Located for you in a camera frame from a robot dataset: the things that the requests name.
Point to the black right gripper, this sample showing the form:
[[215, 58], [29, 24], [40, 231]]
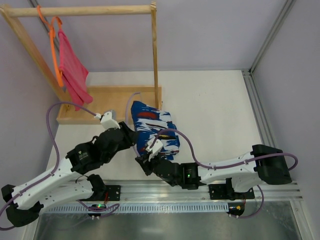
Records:
[[144, 163]]

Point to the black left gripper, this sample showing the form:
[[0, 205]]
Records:
[[128, 135]]

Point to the blue patterned trousers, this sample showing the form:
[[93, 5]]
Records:
[[148, 121]]

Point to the lilac plastic hanger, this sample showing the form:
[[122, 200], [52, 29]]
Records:
[[128, 108]]

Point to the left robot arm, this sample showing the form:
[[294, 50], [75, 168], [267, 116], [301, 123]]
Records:
[[26, 202]]

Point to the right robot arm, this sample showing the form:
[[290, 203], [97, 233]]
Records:
[[263, 164]]

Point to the orange plastic hanger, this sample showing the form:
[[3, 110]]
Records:
[[52, 35]]

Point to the wooden clothes rack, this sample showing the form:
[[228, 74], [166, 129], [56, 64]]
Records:
[[104, 96]]

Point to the pink cloth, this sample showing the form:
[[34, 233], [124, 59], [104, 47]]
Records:
[[74, 74]]

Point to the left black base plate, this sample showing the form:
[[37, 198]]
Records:
[[112, 193]]

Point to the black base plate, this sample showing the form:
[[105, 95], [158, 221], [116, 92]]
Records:
[[225, 191], [112, 193]]

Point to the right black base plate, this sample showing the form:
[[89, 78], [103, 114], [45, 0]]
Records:
[[225, 191]]

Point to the slotted cable duct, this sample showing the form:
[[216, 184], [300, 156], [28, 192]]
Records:
[[148, 208]]

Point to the aluminium corner frame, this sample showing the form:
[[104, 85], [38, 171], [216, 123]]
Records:
[[252, 78]]

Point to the aluminium mounting rail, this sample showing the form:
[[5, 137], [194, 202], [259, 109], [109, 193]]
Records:
[[157, 191]]

